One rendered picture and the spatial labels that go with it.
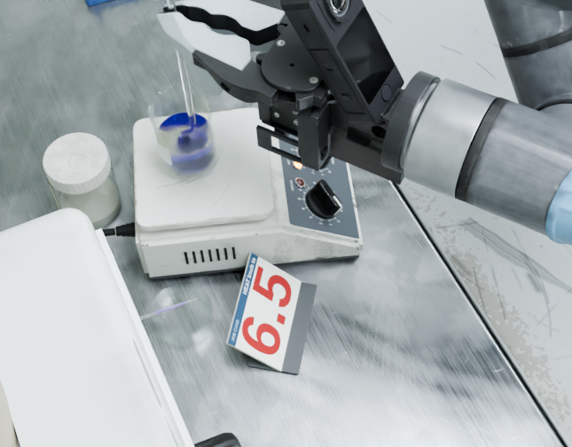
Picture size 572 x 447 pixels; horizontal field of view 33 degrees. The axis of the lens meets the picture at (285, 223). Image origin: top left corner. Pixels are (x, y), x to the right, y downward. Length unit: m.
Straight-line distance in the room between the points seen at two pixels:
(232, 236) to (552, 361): 0.30
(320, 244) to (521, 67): 0.25
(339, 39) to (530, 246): 0.37
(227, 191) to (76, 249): 0.64
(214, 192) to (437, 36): 0.36
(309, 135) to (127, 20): 0.46
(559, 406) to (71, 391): 0.70
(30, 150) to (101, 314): 0.82
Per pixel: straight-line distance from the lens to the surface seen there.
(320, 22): 0.62
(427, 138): 0.64
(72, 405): 0.18
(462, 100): 0.65
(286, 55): 0.68
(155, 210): 0.83
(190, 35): 0.71
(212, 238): 0.83
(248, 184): 0.83
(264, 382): 0.84
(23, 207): 0.97
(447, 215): 0.93
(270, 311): 0.84
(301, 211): 0.85
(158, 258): 0.85
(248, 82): 0.67
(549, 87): 0.71
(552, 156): 0.63
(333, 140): 0.71
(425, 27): 1.08
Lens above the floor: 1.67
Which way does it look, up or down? 57 degrees down
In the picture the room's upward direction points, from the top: 3 degrees counter-clockwise
